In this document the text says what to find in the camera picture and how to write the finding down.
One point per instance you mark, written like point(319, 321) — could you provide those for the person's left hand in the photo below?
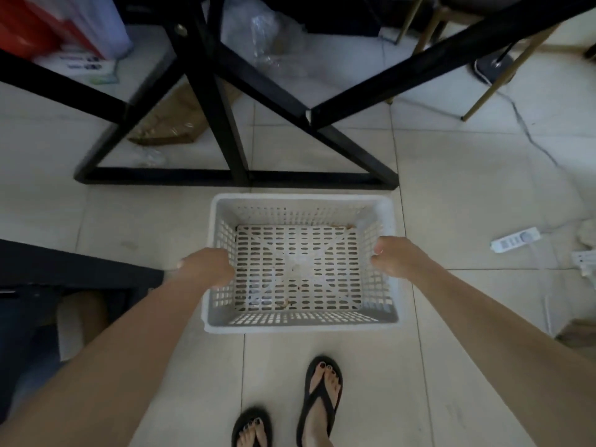
point(209, 270)

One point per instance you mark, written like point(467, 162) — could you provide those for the person's right hand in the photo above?
point(400, 258)

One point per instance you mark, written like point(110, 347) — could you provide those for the white plastic basket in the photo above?
point(298, 265)

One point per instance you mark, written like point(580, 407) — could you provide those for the person's left forearm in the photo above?
point(116, 358)

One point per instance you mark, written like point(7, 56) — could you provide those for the person's right forearm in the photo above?
point(503, 339)

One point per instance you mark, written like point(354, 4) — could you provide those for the person's left leg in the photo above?
point(253, 435)

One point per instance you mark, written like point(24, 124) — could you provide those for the person's leg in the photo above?
point(253, 435)
point(319, 428)

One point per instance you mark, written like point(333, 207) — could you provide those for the person's right leg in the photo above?
point(319, 428)

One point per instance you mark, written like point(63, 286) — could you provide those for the white power strip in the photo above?
point(514, 239)

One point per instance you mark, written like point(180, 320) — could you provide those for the flat brown cardboard sheet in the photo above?
point(172, 121)

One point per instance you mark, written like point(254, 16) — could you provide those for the black flip-flop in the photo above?
point(307, 405)
point(240, 425)

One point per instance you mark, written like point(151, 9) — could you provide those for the black-framed white table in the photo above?
point(205, 88)

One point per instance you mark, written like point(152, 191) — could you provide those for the gold legged chair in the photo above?
point(493, 83)

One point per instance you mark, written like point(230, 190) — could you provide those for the clear plastic wrap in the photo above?
point(265, 37)

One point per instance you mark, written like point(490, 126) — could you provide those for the printed paper leaflet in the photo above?
point(84, 65)

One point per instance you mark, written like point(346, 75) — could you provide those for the pale plastic bag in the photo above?
point(102, 23)

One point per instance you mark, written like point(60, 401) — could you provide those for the red bag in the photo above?
point(28, 23)

